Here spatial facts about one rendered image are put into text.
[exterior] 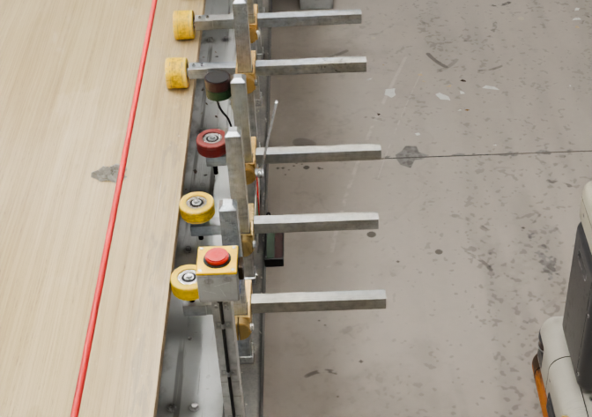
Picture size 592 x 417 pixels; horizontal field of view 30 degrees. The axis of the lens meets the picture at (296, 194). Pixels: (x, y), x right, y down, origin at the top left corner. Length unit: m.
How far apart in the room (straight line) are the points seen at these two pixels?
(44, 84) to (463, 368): 1.47
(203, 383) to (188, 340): 0.14
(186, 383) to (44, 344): 0.40
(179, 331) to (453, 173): 1.72
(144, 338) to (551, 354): 1.27
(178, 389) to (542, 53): 2.76
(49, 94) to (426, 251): 1.43
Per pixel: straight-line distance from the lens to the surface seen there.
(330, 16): 3.10
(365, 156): 2.74
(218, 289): 1.90
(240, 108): 2.61
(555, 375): 3.04
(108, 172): 2.66
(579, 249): 2.84
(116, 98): 2.93
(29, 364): 2.24
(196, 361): 2.56
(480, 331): 3.49
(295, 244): 3.77
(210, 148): 2.70
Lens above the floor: 2.48
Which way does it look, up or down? 39 degrees down
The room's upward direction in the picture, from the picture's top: 3 degrees counter-clockwise
